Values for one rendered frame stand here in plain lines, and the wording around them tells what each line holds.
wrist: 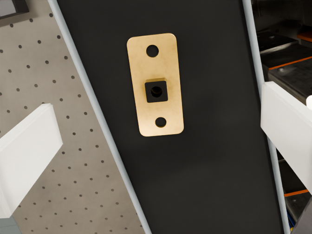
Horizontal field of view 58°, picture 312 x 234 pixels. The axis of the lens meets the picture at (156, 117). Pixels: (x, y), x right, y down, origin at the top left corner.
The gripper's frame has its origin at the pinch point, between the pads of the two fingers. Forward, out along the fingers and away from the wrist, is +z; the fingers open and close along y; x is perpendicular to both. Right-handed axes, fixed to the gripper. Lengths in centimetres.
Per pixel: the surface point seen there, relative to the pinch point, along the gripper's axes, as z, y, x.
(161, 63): 6.6, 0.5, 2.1
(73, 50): 6.2, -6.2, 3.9
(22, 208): 53, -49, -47
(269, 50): 35.5, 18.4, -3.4
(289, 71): 20.4, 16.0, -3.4
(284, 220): 6.3, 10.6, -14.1
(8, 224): 123, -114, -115
